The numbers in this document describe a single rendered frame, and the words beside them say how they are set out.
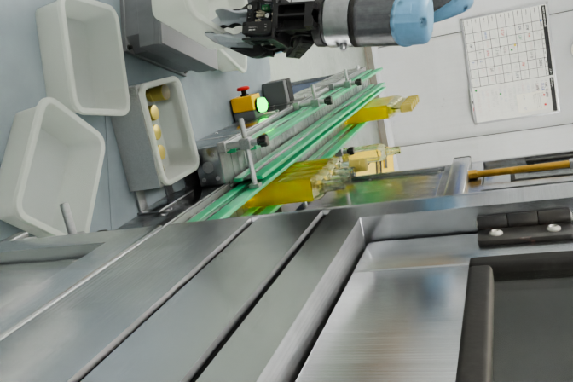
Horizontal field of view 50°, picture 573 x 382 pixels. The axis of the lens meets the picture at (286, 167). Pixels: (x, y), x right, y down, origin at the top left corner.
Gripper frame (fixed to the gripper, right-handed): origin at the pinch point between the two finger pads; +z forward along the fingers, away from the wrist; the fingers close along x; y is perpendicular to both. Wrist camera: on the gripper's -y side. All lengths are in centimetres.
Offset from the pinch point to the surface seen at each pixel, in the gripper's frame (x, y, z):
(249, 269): 31, 52, -33
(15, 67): 6.9, 7.3, 34.9
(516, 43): -147, -619, -24
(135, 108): 10.4, -18.3, 28.0
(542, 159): 11, -119, -52
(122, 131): 15.2, -19.6, 31.7
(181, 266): 31, 51, -27
